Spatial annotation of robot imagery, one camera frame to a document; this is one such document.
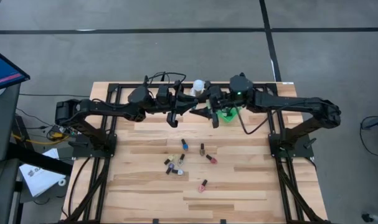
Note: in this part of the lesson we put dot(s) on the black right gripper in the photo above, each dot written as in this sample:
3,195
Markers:
216,96

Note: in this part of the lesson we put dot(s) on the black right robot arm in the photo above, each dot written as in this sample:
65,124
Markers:
300,104

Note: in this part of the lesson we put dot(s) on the pale blue nail polish bottle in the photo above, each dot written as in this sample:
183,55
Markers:
178,171

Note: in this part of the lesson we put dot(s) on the dark pink nail polish bottle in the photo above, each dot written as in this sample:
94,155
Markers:
211,159

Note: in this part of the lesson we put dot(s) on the black desk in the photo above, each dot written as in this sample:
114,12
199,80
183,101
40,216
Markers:
2,124

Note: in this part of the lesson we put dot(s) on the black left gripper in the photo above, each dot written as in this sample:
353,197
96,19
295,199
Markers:
177,98

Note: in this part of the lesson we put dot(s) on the white paper sheet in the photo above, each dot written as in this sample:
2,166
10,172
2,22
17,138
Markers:
39,177

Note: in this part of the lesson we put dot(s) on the white tape roll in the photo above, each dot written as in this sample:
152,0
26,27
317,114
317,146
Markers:
59,182

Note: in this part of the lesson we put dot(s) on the purple glitter nail polish bottle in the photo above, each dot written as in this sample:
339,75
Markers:
169,168

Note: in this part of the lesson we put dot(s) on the silver glitter nail polish bottle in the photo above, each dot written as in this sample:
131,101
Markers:
180,160

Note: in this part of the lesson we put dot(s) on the white bulb brass lamp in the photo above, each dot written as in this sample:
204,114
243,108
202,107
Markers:
198,84

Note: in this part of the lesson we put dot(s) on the blue screen monitor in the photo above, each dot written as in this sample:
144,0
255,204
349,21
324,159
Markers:
2,70

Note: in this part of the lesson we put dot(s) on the black frame hook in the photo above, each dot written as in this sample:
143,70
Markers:
146,80
162,77

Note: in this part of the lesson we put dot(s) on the small electronics box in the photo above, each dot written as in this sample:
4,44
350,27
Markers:
58,134

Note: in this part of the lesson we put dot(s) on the bronze nail polish bottle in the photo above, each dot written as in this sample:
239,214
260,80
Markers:
202,150

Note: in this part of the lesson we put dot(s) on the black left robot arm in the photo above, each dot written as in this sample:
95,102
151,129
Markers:
114,107

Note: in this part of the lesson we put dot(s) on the yellow nail polish bottle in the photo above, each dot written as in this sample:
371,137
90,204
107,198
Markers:
169,160

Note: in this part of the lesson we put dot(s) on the grey caster leg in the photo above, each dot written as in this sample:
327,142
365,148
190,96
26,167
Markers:
375,217

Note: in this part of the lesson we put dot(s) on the green plastic basket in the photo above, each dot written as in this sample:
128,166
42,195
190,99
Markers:
227,117

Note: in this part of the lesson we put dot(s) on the black aluminium table frame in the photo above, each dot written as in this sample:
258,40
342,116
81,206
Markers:
129,85

